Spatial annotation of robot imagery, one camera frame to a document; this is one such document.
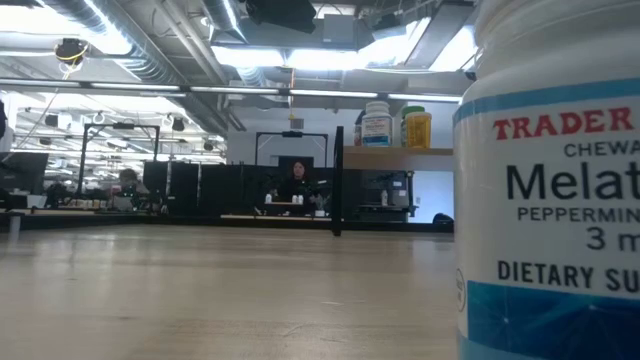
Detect white melatonin supplement bottle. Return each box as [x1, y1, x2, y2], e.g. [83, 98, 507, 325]
[360, 100, 394, 148]
[452, 0, 640, 360]

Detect large amber pill bottle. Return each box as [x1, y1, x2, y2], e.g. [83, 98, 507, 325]
[405, 111, 433, 149]

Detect wooden shelf black side panels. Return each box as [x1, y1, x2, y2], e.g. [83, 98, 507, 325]
[331, 125, 455, 237]

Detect person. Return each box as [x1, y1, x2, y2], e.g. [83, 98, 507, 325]
[277, 159, 321, 204]
[113, 168, 151, 211]

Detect wooden background desk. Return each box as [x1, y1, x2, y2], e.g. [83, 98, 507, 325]
[219, 213, 334, 222]

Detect long ceiling light bar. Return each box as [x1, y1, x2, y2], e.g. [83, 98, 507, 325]
[0, 78, 464, 104]

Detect black room divider panels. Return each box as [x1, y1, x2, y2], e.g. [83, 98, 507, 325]
[142, 160, 416, 224]

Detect black computer monitor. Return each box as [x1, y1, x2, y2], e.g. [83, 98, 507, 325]
[0, 152, 50, 196]

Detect black camera rig frame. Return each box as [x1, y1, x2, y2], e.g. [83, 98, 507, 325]
[254, 130, 330, 169]
[77, 123, 161, 199]

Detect black ceiling device yellow cable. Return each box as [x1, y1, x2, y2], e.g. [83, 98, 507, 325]
[53, 38, 90, 66]

